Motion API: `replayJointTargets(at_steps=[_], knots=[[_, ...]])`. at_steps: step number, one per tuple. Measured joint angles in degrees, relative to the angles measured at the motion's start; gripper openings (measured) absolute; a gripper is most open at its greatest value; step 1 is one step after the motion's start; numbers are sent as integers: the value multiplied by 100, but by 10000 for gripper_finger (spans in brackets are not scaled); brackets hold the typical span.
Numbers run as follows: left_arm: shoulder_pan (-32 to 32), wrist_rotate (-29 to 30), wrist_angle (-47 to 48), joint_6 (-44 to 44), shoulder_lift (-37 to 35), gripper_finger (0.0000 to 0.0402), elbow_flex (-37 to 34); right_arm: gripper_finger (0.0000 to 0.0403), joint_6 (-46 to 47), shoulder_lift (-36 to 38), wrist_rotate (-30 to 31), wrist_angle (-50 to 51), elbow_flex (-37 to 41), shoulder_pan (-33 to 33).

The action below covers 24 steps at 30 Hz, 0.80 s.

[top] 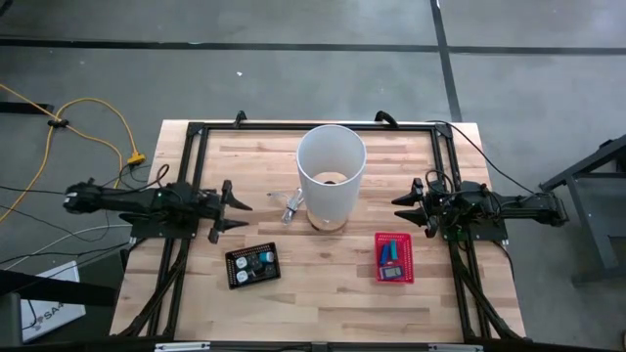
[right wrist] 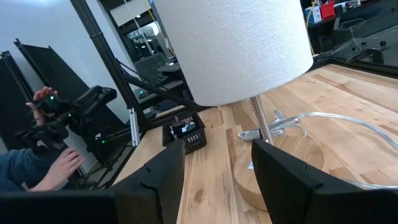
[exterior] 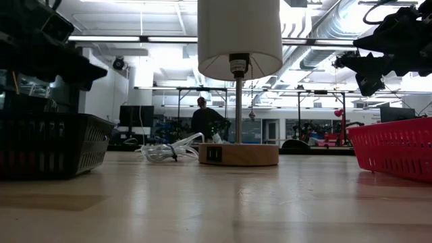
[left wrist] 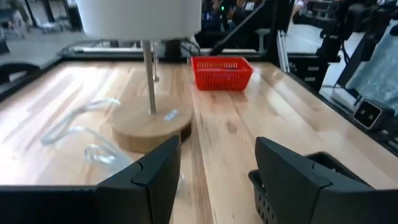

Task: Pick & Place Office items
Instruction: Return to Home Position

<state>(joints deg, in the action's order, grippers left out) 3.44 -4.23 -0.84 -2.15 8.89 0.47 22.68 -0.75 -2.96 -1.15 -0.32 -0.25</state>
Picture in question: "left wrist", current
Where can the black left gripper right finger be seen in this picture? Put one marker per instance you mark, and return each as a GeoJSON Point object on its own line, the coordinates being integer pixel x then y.
{"type": "Point", "coordinates": [289, 186]}

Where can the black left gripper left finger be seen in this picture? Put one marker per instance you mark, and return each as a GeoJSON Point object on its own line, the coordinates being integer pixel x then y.
{"type": "Point", "coordinates": [149, 193]}

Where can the black plastic basket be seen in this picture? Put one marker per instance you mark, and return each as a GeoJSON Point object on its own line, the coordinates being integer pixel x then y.
{"type": "Point", "coordinates": [264, 205]}

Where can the red plastic basket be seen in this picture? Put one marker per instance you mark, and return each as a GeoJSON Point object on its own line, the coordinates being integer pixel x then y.
{"type": "Point", "coordinates": [222, 77]}

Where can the white cylindrical bucket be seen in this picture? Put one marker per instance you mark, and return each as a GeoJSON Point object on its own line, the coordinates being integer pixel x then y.
{"type": "Point", "coordinates": [140, 18]}

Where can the small silver depth camera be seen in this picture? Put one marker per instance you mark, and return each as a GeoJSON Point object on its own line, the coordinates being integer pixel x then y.
{"type": "Point", "coordinates": [368, 114]}

